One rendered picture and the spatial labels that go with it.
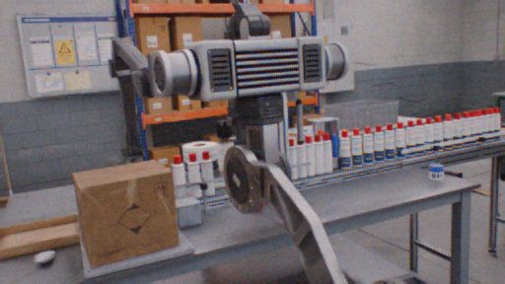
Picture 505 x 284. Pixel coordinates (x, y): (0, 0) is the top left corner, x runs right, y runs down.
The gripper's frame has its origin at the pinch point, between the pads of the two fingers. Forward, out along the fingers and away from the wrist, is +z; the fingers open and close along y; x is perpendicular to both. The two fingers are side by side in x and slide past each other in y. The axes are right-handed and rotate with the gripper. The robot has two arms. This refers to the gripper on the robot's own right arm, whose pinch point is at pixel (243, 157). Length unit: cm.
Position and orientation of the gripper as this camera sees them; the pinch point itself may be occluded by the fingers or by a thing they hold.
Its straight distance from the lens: 207.0
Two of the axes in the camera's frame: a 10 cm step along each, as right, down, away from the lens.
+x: 4.0, 1.4, -9.0
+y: -9.1, 1.3, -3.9
